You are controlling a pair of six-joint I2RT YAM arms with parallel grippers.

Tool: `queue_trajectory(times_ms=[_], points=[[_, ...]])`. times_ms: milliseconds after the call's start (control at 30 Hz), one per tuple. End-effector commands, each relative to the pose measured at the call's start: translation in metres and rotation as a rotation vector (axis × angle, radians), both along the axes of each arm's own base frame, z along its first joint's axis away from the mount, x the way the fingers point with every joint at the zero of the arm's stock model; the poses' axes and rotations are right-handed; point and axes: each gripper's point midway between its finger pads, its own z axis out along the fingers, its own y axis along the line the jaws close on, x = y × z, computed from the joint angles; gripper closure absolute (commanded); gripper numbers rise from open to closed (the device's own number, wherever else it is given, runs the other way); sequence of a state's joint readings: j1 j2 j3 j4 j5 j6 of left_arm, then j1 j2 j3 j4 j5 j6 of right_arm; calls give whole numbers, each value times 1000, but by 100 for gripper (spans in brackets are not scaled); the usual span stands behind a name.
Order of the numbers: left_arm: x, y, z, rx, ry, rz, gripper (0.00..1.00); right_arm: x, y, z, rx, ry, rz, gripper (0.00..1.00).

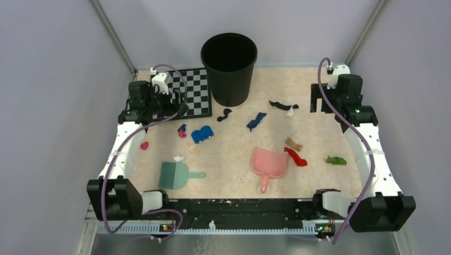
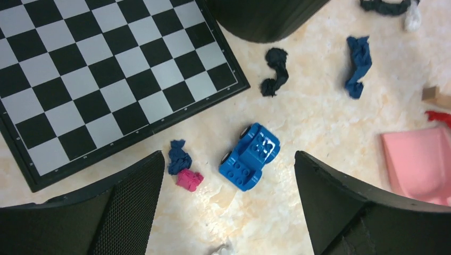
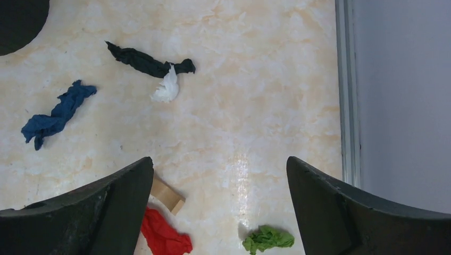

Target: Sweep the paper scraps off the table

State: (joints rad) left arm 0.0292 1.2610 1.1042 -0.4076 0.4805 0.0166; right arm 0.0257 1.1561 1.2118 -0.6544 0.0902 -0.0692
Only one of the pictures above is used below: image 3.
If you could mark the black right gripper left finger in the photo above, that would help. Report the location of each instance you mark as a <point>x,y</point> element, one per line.
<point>102,217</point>

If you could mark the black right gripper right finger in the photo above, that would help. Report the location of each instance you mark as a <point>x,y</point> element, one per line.
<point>334,217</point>

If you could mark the wooden block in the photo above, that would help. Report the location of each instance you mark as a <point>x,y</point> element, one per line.
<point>168,196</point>

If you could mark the black trash bin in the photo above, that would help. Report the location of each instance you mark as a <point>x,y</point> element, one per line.
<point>21,22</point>

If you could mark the aluminium frame post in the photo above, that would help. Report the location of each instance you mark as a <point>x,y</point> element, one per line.
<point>348,94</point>

